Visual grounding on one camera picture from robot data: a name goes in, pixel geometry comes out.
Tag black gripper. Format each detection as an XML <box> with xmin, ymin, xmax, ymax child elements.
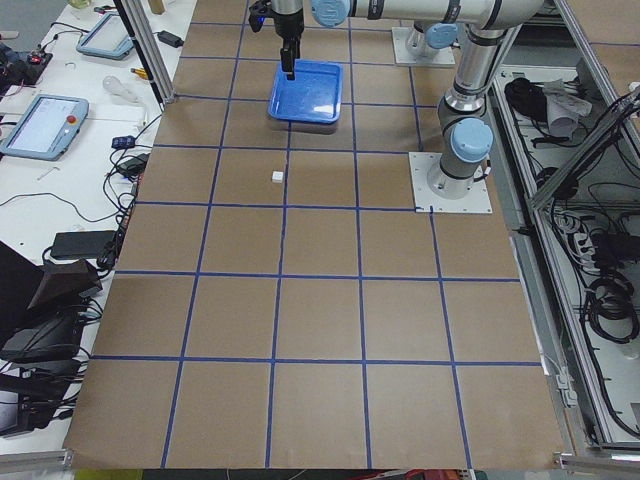
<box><xmin>280</xmin><ymin>34</ymin><xmax>301</xmax><ymax>81</ymax></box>

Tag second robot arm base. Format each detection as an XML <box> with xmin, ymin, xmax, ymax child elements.
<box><xmin>405</xmin><ymin>21</ymin><xmax>458</xmax><ymax>57</ymax></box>

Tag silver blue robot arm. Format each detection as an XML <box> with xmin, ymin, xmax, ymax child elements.
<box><xmin>311</xmin><ymin>0</ymin><xmax>543</xmax><ymax>200</ymax></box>

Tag blue plastic tray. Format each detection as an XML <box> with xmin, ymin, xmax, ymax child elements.
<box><xmin>268</xmin><ymin>60</ymin><xmax>343</xmax><ymax>124</ymax></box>

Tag black power adapter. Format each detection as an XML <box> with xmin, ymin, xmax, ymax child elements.
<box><xmin>157</xmin><ymin>30</ymin><xmax>184</xmax><ymax>48</ymax></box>

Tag gold cylindrical tool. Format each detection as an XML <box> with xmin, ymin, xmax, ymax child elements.
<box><xmin>130</xmin><ymin>68</ymin><xmax>149</xmax><ymax>80</ymax></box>

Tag far blue teach pendant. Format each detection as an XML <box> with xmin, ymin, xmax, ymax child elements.
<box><xmin>76</xmin><ymin>12</ymin><xmax>134</xmax><ymax>60</ymax></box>

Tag blue teach pendant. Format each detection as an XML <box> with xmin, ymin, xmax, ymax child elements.
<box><xmin>76</xmin><ymin>12</ymin><xmax>134</xmax><ymax>60</ymax></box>
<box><xmin>1</xmin><ymin>94</ymin><xmax>89</xmax><ymax>161</ymax></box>

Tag small blue device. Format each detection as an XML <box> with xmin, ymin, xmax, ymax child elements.
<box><xmin>111</xmin><ymin>135</ymin><xmax>136</xmax><ymax>150</ymax></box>

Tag near blue teach pendant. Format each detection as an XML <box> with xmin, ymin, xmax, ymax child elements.
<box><xmin>1</xmin><ymin>94</ymin><xmax>89</xmax><ymax>161</ymax></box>

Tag black electronics board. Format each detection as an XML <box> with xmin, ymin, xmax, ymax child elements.
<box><xmin>1</xmin><ymin>49</ymin><xmax>53</xmax><ymax>88</ymax></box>

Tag black flat power brick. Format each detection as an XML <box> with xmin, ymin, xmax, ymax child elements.
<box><xmin>50</xmin><ymin>230</ymin><xmax>116</xmax><ymax>260</ymax></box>

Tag white power strip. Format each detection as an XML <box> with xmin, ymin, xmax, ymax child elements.
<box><xmin>555</xmin><ymin>210</ymin><xmax>599</xmax><ymax>275</ymax></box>

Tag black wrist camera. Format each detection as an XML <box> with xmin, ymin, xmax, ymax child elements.
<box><xmin>248</xmin><ymin>0</ymin><xmax>273</xmax><ymax>33</ymax></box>

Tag aluminium frame post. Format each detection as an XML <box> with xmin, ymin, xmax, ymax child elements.
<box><xmin>114</xmin><ymin>0</ymin><xmax>176</xmax><ymax>106</ymax></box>

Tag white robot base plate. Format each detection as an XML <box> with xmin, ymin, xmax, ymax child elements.
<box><xmin>408</xmin><ymin>152</ymin><xmax>492</xmax><ymax>214</ymax></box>

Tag black cable bundle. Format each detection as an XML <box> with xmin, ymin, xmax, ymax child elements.
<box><xmin>503</xmin><ymin>77</ymin><xmax>551</xmax><ymax>121</ymax></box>

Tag coiled black cables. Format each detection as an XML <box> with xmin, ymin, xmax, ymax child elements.
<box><xmin>582</xmin><ymin>274</ymin><xmax>636</xmax><ymax>346</ymax></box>

